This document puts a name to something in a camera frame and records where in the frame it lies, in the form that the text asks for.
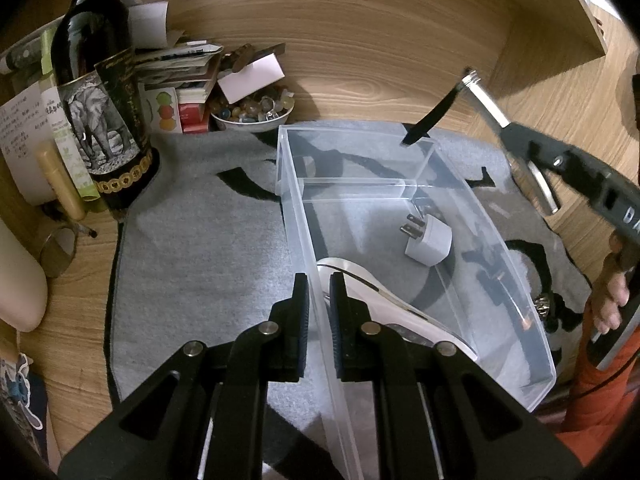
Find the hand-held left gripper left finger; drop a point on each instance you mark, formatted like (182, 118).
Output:
(301, 327)

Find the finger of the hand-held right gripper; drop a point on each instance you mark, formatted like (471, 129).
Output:
(430, 119)
(545, 190)

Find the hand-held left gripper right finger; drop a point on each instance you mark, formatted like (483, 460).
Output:
(338, 332)

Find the clear plastic storage box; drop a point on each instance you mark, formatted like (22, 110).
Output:
(299, 220)

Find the person's right forearm orange sleeve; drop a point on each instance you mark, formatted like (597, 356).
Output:
(595, 402)

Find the person's right hand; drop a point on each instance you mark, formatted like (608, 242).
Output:
(612, 292)

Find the white computer mouse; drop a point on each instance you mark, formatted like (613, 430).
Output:
(417, 321)

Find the silver metal ornament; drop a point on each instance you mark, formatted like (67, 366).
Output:
(543, 305)

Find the grey black patterned mat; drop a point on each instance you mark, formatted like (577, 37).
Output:
(200, 260)

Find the white charger plug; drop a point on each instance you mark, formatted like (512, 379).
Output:
(433, 243)

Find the wooden shelf board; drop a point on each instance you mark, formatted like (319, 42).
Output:
(580, 5)

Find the white card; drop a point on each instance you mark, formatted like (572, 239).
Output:
(255, 77)

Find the white bowl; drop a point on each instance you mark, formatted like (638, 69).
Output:
(250, 124)

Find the pile of polished stones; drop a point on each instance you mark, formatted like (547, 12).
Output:
(250, 107)

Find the dark brown wooden piece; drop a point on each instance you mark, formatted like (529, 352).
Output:
(245, 55)

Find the red small box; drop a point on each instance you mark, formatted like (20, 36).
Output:
(192, 116)

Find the small round mirror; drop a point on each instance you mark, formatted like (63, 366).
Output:
(57, 256)

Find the fruit print box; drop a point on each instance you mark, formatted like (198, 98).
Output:
(162, 110)

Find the stack of books and papers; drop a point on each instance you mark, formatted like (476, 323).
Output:
(175, 65)

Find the cream tube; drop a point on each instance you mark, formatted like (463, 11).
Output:
(60, 185)

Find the white rounded object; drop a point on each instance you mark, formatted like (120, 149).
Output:
(17, 280)

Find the blue cartoon sticker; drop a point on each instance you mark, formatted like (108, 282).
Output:
(17, 390)

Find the green white labelled bottle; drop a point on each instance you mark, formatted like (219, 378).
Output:
(62, 130)

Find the dark elephant label wine bottle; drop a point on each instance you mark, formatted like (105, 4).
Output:
(95, 60)

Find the white handwritten note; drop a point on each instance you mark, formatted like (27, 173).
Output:
(20, 135)

